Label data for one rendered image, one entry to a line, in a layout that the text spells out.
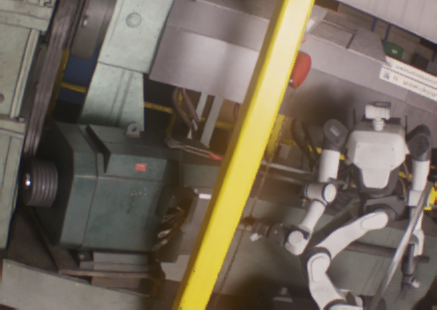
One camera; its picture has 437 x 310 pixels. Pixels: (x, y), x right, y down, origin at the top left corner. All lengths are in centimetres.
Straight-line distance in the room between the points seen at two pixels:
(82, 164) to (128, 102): 74
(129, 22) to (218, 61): 47
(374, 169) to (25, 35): 160
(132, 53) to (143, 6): 24
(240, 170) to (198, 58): 97
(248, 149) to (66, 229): 80
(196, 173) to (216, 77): 59
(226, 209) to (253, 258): 121
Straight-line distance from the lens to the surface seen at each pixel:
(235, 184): 214
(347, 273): 362
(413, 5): 225
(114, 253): 260
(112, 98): 303
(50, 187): 249
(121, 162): 239
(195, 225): 268
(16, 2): 241
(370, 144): 270
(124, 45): 297
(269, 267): 342
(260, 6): 302
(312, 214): 272
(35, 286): 271
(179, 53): 295
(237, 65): 301
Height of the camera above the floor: 167
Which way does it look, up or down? 17 degrees down
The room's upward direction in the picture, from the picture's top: 18 degrees clockwise
